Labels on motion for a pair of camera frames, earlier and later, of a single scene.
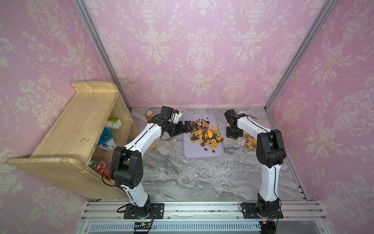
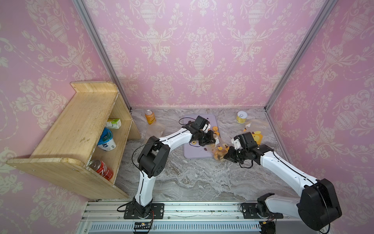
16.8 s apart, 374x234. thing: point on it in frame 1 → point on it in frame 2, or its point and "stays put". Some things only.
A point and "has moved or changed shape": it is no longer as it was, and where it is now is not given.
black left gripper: [180, 129] → [210, 139]
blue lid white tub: [105, 142] stays put
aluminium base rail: [299, 217] stays put
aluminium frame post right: [326, 11] stays put
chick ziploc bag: [247, 141] has moved or changed shape
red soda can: [101, 167] stays put
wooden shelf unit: [70, 142] stays put
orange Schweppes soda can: [149, 114] stays put
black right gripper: [228, 134] → [230, 155]
